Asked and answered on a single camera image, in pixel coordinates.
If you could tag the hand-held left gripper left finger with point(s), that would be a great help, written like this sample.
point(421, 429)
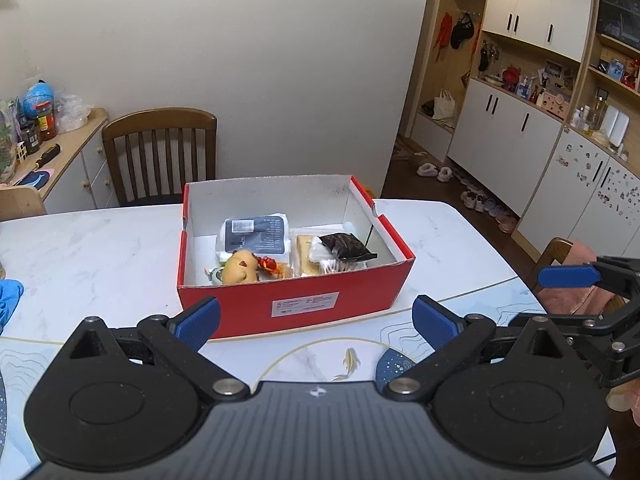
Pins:
point(197, 322)

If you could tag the white sneaker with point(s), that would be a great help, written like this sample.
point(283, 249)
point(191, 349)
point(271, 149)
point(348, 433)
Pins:
point(479, 204)
point(467, 199)

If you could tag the white wipes pack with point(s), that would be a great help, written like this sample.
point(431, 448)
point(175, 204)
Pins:
point(255, 235)

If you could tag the blue cloth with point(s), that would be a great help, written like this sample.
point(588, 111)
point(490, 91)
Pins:
point(10, 305)

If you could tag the purple sandal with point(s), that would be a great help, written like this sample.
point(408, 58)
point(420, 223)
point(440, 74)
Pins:
point(492, 207)

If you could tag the brown wooden chair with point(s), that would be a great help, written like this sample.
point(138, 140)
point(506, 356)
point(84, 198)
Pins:
point(550, 255)

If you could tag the black cap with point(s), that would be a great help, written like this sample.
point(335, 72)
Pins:
point(461, 30)

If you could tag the white lower cabinet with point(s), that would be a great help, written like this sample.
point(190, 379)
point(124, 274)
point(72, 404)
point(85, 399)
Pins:
point(505, 145)

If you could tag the grey slipper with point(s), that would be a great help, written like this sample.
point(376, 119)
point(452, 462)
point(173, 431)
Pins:
point(445, 174)
point(427, 170)

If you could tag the tan animal toy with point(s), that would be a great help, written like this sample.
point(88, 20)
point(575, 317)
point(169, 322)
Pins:
point(240, 267)

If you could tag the red shoe box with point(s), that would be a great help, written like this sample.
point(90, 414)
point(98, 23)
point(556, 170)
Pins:
point(240, 305)

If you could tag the black yellow screwdriver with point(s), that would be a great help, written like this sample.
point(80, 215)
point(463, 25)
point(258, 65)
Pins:
point(47, 156)

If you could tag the crumpled clear plastic bag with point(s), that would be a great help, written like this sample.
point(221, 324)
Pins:
point(74, 112)

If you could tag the black snack packet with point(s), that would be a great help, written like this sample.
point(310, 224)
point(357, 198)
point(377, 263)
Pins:
point(345, 246)

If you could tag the white container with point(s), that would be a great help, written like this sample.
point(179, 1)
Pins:
point(616, 127)

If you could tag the dark jar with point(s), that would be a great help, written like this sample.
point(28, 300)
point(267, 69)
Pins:
point(30, 139)

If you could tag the yellow sponge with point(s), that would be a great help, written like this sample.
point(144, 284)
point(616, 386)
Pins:
point(302, 255)

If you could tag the red orange small toy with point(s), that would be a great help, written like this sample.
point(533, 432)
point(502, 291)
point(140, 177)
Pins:
point(269, 265)

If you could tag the dark wooden chair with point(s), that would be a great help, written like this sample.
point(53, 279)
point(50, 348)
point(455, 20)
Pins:
point(160, 120)

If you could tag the red ornament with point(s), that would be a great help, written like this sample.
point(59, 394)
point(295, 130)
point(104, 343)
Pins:
point(510, 77)

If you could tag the white cabinet with stickers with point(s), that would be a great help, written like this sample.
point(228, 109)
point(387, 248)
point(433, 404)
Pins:
point(565, 210)

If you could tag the blue printed table mat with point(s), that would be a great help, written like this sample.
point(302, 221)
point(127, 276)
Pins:
point(500, 300)

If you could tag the light wooden chair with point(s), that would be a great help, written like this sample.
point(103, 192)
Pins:
point(22, 205)

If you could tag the white upper cabinet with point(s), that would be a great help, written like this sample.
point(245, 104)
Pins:
point(535, 0)

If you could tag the red sauce jar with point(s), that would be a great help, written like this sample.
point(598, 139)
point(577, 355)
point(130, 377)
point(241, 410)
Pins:
point(46, 122)

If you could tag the blue mouse pad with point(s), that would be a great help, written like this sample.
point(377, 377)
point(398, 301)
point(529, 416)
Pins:
point(32, 178)

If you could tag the white tote bag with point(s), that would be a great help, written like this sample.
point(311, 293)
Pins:
point(444, 107)

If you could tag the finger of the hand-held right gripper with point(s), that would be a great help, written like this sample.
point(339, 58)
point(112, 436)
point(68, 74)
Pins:
point(570, 276)
point(575, 322)

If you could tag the orange garment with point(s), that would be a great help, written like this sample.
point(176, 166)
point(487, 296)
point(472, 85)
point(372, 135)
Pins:
point(442, 35)

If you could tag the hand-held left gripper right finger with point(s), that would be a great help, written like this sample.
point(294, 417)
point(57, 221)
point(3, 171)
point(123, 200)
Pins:
point(437, 322)

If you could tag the blue globe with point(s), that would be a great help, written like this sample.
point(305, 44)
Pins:
point(37, 97)

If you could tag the pink box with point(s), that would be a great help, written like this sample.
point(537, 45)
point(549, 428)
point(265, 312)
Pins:
point(556, 102)

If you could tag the person's right hand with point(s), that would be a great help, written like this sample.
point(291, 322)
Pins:
point(625, 400)

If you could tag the cotton swab bag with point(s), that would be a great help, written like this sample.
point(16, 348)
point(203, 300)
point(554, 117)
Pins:
point(327, 266)

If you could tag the pink sandal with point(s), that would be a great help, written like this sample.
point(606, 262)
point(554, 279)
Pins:
point(509, 222)

